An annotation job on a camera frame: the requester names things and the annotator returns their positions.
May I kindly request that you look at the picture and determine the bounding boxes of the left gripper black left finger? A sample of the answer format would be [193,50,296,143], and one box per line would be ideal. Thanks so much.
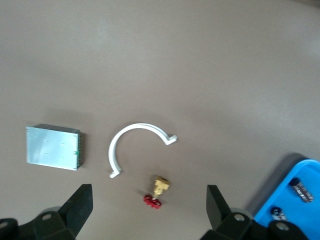
[33,184,94,240]

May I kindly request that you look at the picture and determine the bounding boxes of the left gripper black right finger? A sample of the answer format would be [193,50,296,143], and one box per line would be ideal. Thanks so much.
[201,184,255,240]

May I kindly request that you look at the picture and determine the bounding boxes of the blue plastic tray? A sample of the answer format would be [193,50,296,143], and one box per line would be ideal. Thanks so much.
[253,159,320,240]

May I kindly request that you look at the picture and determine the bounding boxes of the brass valve red handwheel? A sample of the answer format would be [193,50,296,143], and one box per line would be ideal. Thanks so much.
[142,174,172,210]

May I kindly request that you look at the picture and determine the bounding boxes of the silver metal module box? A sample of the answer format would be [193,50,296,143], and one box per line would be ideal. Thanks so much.
[25,123,84,172]

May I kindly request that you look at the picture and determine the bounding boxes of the white curved pipe clamp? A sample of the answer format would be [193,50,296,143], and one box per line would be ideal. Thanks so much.
[108,122,179,179]

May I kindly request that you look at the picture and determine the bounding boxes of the brown table mat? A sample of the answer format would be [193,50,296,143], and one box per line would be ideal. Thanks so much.
[0,0,320,240]

